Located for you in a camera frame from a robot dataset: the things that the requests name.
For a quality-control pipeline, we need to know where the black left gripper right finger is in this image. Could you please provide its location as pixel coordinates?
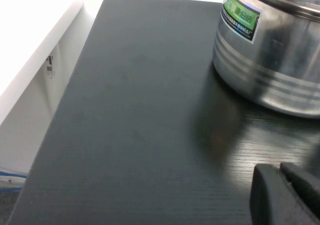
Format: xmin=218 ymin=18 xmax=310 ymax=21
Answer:
xmin=279 ymin=160 xmax=320 ymax=207

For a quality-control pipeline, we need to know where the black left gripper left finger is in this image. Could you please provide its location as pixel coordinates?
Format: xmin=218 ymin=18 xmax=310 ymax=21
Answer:
xmin=249 ymin=163 xmax=320 ymax=225

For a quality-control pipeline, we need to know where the white desk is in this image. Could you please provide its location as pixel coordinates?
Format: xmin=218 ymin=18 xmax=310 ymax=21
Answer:
xmin=0 ymin=0 xmax=101 ymax=176

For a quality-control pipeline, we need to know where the stainless steel pot black handle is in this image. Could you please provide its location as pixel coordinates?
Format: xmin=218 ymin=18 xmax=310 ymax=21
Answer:
xmin=211 ymin=0 xmax=320 ymax=119

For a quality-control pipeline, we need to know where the small metal bracket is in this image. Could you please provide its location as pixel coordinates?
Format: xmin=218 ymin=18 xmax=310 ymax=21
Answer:
xmin=46 ymin=55 xmax=55 ymax=79

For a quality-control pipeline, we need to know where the blue cable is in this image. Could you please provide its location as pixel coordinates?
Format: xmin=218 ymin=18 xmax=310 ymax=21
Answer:
xmin=0 ymin=170 xmax=28 ymax=192

